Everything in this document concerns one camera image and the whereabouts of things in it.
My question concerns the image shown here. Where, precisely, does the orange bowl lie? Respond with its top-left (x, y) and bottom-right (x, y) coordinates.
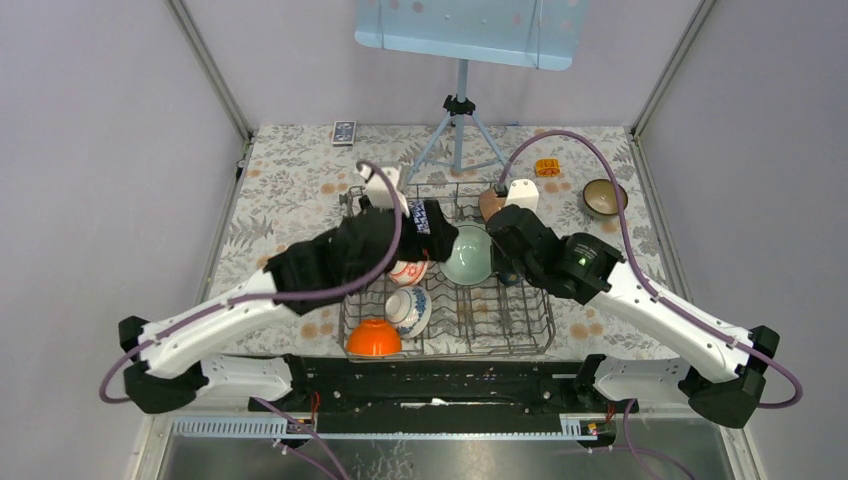
top-left (345, 318), bottom-right (403, 356)

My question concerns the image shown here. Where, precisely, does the blue white zigzag bowl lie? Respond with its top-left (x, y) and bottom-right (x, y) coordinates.
top-left (408, 200), bottom-right (431, 234)

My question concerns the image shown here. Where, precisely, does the light blue board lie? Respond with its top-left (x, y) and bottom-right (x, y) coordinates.
top-left (354, 0), bottom-right (590, 71)

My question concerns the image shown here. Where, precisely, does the playing card box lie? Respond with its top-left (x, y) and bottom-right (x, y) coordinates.
top-left (331, 120), bottom-right (357, 147)

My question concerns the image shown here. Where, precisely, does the pink speckled bowl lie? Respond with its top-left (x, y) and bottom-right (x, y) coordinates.
top-left (478, 187), bottom-right (507, 223)

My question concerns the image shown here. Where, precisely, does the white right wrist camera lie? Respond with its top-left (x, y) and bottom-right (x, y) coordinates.
top-left (504, 179), bottom-right (540, 213)

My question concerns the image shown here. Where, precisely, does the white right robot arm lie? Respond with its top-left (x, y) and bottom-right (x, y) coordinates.
top-left (485, 205), bottom-right (780, 429)

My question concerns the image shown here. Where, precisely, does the small yellow orange toy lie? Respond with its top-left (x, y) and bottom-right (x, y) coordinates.
top-left (534, 158), bottom-right (561, 178)

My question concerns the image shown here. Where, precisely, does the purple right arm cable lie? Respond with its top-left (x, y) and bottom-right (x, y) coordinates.
top-left (496, 129), bottom-right (805, 480)

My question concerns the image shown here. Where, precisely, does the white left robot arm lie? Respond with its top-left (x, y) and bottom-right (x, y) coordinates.
top-left (118, 200), bottom-right (458, 414)

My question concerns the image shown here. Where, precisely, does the light blue tripod stand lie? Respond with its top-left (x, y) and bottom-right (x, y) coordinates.
top-left (400, 59), bottom-right (507, 187)

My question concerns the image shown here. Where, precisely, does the pale green checkered bowl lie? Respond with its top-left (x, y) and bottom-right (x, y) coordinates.
top-left (440, 222), bottom-right (493, 286)

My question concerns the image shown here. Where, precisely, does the dark brown patterned bowl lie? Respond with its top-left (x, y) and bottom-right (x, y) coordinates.
top-left (581, 179), bottom-right (619, 220)

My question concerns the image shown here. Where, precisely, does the grey wire dish rack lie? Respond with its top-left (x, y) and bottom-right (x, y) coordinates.
top-left (338, 181), bottom-right (556, 361)

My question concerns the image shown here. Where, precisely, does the white blue floral bowl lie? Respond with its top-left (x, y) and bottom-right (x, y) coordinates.
top-left (384, 286), bottom-right (434, 340)

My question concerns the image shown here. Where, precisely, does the white red patterned bowl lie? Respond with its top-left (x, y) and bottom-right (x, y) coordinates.
top-left (388, 260), bottom-right (430, 287)

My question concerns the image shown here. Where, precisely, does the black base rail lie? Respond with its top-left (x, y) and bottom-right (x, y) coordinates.
top-left (248, 355), bottom-right (628, 434)

